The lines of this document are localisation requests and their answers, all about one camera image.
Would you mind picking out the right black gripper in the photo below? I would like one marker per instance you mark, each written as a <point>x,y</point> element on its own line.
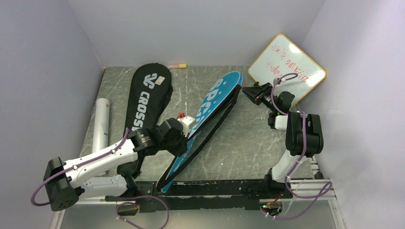
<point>256,93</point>

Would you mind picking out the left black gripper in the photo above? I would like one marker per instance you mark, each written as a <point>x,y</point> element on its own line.
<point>182,148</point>

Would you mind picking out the blue racket cover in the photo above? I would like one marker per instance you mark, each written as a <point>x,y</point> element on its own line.
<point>220,99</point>

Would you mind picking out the black racket cover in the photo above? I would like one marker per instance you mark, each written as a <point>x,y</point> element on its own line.
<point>150,92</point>

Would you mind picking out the white shuttlecock tube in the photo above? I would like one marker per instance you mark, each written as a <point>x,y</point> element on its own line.
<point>101,124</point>

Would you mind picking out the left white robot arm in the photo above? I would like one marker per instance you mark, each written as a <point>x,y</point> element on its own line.
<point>67,182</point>

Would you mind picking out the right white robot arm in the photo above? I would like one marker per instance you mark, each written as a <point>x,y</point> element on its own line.
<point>304,137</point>

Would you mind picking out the orange yellow marker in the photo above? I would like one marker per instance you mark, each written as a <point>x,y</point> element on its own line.
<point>177,66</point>

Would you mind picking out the whiteboard with orange frame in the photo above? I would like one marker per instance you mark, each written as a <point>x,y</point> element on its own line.
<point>281,57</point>

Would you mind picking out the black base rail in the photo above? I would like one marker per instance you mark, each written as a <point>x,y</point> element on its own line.
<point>248,194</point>

